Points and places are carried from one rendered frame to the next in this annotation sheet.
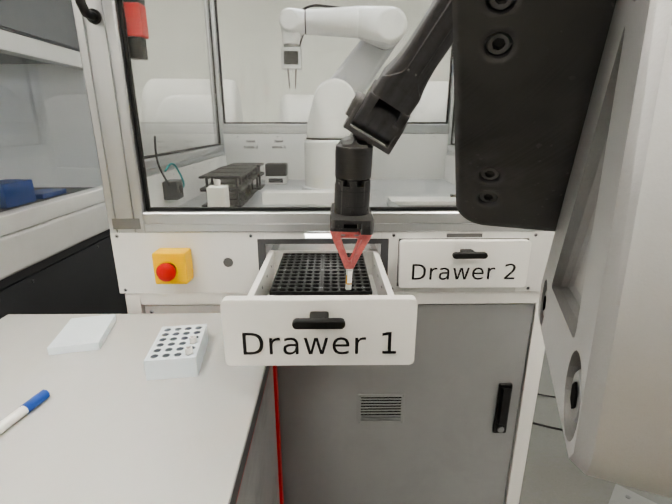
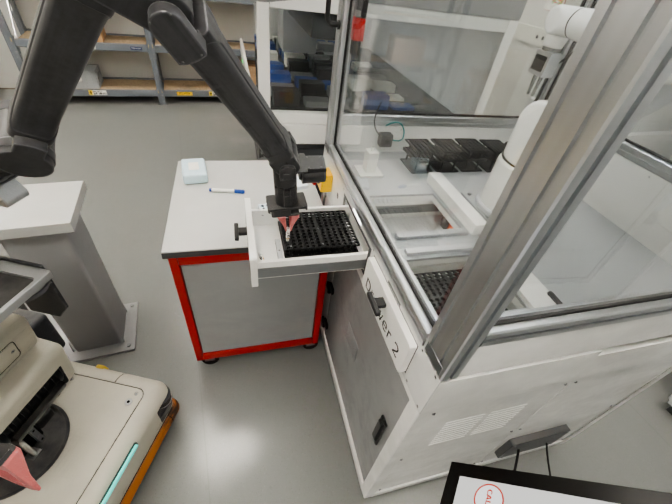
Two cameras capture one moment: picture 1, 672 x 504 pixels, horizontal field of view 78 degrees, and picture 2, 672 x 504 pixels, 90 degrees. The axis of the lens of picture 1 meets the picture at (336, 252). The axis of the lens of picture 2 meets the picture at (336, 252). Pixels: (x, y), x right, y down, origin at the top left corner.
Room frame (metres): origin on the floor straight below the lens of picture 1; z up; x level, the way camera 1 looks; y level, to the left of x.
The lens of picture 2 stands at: (0.56, -0.77, 1.53)
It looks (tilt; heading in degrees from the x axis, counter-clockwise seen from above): 41 degrees down; 71
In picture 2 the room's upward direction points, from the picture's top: 9 degrees clockwise
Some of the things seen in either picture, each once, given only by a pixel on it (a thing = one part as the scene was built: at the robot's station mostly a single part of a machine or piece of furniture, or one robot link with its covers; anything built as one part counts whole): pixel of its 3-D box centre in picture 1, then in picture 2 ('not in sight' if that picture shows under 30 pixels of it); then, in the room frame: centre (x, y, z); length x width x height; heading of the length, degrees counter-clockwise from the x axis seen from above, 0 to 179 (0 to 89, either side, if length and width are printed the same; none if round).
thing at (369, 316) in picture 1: (319, 330); (250, 239); (0.56, 0.02, 0.87); 0.29 x 0.02 x 0.11; 91
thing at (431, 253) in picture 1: (463, 263); (385, 309); (0.88, -0.29, 0.87); 0.29 x 0.02 x 0.11; 91
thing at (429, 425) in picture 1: (340, 343); (442, 317); (1.36, -0.02, 0.40); 1.03 x 0.95 x 0.80; 91
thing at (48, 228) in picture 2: not in sight; (72, 279); (-0.17, 0.42, 0.38); 0.30 x 0.30 x 0.76; 7
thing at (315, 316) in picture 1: (319, 319); (240, 231); (0.54, 0.02, 0.91); 0.07 x 0.04 x 0.01; 91
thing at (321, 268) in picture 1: (322, 284); (316, 236); (0.76, 0.03, 0.87); 0.22 x 0.18 x 0.06; 1
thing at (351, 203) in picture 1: (351, 200); (286, 194); (0.66, -0.03, 1.06); 0.10 x 0.07 x 0.07; 1
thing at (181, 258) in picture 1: (172, 266); (323, 179); (0.86, 0.36, 0.88); 0.07 x 0.05 x 0.07; 91
